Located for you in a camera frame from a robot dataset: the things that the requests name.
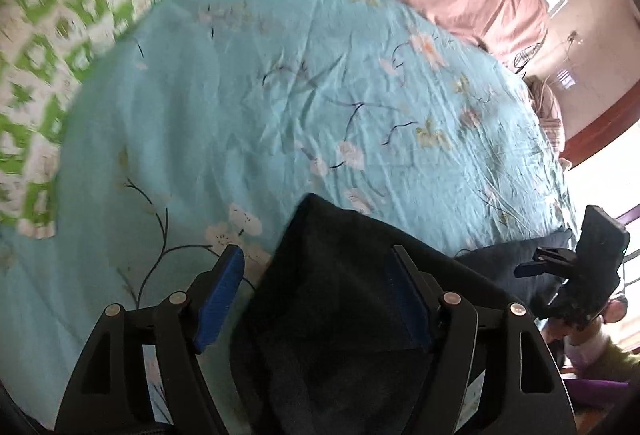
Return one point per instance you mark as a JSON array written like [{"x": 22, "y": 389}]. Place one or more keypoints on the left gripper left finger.
[{"x": 108, "y": 390}]

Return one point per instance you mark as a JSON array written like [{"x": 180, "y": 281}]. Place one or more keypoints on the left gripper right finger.
[{"x": 487, "y": 370}]

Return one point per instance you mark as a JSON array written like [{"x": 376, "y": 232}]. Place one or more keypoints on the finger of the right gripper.
[{"x": 531, "y": 269}]

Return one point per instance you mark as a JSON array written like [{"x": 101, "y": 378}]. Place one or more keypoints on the person's right hand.
[{"x": 614, "y": 312}]

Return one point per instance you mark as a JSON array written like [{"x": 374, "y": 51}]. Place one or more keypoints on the pink striped cloth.
[{"x": 548, "y": 112}]

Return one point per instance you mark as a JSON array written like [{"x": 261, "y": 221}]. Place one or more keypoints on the black pants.
[{"x": 322, "y": 348}]

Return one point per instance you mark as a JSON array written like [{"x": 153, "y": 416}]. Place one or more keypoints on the teal floral bed sheet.
[{"x": 209, "y": 120}]

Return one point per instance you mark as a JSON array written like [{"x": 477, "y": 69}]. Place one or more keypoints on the green white checkered pillow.
[{"x": 47, "y": 49}]

